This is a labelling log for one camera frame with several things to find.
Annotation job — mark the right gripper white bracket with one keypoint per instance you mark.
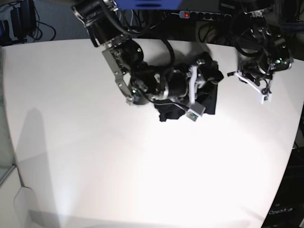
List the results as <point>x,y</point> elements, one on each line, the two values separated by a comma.
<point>180,93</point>

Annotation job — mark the black long-sleeve T-shirt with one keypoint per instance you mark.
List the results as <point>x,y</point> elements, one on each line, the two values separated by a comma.
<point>208,96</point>

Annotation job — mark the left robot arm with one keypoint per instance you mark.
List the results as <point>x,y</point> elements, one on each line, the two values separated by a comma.
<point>261,50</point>

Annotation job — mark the blue box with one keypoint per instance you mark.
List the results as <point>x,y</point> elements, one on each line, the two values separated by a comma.
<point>148,4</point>

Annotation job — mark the black OpenArm base unit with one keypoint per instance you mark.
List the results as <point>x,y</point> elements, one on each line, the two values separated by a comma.
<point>287,210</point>

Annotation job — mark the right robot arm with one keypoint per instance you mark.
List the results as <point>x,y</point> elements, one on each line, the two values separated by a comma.
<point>137,81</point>

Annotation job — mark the white power strip red switch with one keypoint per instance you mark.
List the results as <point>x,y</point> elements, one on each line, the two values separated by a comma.
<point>203,16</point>

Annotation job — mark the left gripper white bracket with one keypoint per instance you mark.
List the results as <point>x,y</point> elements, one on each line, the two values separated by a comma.
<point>264,94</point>

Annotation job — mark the black power brick on floor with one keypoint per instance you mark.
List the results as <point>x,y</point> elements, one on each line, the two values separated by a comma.
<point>23,19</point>

